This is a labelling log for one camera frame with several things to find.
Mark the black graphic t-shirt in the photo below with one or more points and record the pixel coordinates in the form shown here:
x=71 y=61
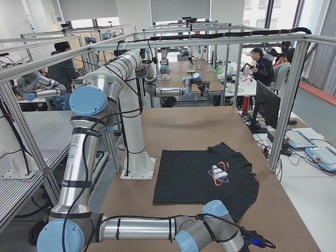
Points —
x=200 y=176

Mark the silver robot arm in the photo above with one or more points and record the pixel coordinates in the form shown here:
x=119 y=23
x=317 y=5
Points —
x=133 y=70
x=73 y=226

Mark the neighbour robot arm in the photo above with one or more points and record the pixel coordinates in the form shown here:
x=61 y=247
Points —
x=35 y=85

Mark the black computer monitor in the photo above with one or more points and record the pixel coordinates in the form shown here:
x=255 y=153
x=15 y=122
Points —
x=267 y=104

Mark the person in dark tracksuit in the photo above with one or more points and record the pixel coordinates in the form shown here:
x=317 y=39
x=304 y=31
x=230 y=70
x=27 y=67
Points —
x=263 y=71

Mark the person in dark jacket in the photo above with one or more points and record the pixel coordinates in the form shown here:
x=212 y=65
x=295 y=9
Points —
x=63 y=72

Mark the grey teach pendant far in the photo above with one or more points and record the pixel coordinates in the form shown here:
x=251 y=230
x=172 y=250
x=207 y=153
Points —
x=297 y=140

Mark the grey teach pendant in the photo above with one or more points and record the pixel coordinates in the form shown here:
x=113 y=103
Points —
x=297 y=140
x=323 y=156

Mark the grey teach pendant near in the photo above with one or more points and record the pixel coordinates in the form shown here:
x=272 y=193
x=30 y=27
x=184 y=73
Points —
x=323 y=156

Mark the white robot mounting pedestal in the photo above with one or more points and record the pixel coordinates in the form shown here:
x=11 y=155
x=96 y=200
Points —
x=137 y=165

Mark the aluminium cell frame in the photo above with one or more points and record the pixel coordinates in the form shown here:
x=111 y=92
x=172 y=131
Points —
x=23 y=167

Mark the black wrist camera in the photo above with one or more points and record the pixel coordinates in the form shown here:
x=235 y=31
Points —
x=252 y=237

